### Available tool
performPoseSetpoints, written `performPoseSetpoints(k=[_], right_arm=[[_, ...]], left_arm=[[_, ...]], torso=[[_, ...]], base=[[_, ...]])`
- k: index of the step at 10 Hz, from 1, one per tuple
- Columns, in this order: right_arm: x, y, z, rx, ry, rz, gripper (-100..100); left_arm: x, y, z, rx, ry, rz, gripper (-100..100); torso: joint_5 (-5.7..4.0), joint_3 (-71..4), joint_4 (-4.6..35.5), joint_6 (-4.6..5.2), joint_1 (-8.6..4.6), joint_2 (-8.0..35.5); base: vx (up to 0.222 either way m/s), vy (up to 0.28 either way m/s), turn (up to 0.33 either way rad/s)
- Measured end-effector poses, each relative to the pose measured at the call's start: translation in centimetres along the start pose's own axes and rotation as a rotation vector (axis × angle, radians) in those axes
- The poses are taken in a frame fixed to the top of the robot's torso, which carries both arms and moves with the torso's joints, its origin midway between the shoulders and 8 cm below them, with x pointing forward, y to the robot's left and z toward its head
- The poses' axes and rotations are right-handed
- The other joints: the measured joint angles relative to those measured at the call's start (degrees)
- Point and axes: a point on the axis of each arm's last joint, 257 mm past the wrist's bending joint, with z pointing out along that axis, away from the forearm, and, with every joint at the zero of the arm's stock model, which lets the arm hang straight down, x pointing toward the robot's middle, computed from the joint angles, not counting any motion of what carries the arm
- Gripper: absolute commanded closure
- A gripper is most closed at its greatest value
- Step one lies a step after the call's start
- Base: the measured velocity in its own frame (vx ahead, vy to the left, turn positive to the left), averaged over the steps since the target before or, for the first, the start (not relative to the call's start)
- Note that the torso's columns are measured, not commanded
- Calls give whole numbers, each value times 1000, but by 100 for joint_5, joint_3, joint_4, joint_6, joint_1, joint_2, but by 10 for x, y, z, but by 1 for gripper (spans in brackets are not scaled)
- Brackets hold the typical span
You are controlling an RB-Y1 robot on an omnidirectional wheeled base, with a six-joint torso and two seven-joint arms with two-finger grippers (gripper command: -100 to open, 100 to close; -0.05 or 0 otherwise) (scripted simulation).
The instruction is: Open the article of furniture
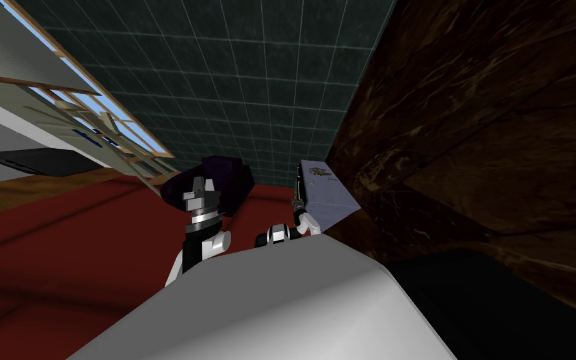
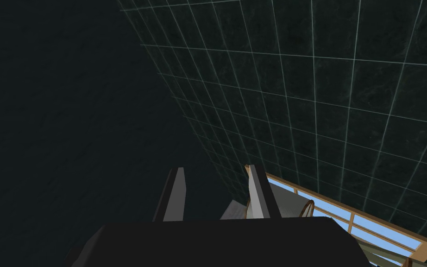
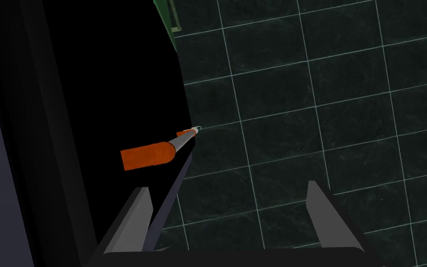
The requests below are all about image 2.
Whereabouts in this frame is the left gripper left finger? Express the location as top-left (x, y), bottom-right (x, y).
top-left (152, 167), bottom-right (187, 223)

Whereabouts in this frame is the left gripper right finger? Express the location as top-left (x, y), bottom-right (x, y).
top-left (248, 164), bottom-right (282, 219)

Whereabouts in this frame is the wooden chair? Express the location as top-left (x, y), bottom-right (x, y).
top-left (298, 200), bottom-right (315, 218)

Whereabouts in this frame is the wooden framed window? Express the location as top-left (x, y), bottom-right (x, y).
top-left (245, 165), bottom-right (427, 267)

